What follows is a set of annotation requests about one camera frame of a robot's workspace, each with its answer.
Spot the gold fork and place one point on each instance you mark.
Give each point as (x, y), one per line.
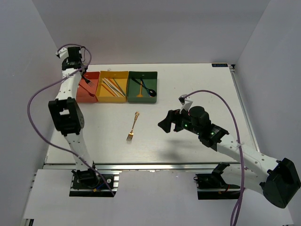
(131, 133)

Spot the purple fork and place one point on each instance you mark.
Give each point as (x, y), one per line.
(86, 89)

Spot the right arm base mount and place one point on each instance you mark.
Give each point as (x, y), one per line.
(211, 186)

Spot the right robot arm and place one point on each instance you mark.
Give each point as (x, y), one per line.
(277, 180)

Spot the red paper box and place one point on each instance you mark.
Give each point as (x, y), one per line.
(94, 77)

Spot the right blue table label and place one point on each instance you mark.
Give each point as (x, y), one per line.
(219, 65)

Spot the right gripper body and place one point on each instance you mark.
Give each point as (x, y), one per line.
(187, 124)

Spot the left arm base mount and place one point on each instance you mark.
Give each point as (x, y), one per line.
(90, 184)

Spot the yellow paper box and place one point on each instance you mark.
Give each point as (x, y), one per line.
(120, 78)

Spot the thin white chopstick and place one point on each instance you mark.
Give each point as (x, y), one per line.
(114, 93)

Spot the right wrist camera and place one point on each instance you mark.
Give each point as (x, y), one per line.
(186, 102)

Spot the aluminium table front rail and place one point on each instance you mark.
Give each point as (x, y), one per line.
(165, 166)

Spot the black spoon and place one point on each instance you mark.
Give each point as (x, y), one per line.
(154, 92)

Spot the teal chopstick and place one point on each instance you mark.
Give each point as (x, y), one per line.
(121, 87)
(118, 86)

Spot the orange spoon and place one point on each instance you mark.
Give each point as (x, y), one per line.
(140, 91)

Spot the dark green paper box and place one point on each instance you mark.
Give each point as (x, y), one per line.
(150, 79)

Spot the green handled silver fork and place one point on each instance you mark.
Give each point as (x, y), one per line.
(87, 81)

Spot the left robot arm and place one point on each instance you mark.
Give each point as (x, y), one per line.
(64, 109)

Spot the aluminium table side rail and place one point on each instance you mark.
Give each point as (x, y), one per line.
(243, 106)

